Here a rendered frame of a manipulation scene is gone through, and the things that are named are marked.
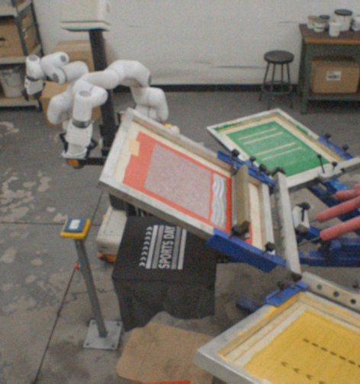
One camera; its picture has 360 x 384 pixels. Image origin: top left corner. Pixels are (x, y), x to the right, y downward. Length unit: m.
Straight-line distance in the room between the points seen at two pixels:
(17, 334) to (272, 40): 4.23
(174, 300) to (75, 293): 1.33
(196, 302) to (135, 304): 0.30
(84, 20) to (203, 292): 1.34
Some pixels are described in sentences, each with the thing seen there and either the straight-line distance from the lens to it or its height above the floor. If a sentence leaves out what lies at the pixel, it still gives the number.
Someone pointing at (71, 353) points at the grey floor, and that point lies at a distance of 3.11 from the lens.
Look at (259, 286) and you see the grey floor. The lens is 3.35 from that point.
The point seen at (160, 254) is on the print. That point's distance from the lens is 2.22.
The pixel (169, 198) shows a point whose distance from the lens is 1.85.
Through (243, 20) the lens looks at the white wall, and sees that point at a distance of 5.64.
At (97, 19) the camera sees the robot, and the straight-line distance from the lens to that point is 2.15.
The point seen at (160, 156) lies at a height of 1.41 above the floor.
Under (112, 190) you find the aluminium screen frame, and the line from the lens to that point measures 1.70.
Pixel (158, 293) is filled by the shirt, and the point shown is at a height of 0.85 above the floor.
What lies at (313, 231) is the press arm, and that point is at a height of 1.08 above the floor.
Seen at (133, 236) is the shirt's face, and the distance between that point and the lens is 2.33.
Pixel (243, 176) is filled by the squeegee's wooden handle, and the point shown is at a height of 1.30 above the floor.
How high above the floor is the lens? 2.51
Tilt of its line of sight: 37 degrees down
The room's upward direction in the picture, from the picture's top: 3 degrees counter-clockwise
